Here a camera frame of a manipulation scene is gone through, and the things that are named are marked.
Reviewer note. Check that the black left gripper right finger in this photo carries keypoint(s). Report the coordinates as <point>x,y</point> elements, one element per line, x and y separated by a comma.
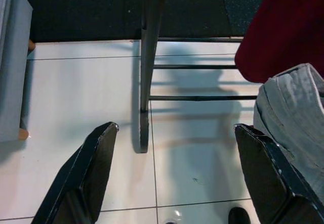
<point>268,183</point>

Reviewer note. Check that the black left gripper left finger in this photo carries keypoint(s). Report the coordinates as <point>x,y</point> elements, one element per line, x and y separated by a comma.
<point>83,178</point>

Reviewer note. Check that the light blue denim shorts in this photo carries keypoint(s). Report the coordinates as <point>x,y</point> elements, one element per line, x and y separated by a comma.
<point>291,107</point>

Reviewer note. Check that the black robot foot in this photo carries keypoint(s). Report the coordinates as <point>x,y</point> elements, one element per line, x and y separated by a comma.
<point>239,216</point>

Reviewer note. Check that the black metal clothes rack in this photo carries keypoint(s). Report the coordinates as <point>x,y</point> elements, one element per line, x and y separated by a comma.
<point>146,69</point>

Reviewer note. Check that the grey upholstered ottoman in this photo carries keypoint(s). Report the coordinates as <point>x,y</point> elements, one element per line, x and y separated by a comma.
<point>12,57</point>

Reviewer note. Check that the red t-shirt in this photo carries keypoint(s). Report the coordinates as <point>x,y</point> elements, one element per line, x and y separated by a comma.
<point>283,32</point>

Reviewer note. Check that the black floor carpet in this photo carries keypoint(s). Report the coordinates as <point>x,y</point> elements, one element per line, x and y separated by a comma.
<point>88,11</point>

